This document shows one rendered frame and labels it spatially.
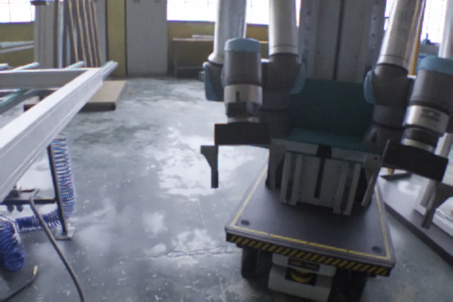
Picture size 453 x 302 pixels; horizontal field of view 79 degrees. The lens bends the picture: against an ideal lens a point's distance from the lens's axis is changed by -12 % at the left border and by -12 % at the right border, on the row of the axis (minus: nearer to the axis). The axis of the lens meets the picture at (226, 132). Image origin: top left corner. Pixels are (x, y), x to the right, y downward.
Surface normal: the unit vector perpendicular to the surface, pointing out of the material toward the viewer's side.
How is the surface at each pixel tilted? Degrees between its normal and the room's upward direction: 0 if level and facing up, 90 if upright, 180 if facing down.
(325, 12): 90
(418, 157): 66
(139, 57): 90
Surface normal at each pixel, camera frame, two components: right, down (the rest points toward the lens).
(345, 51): -0.34, 0.29
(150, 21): 0.22, 0.32
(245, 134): -0.19, -0.11
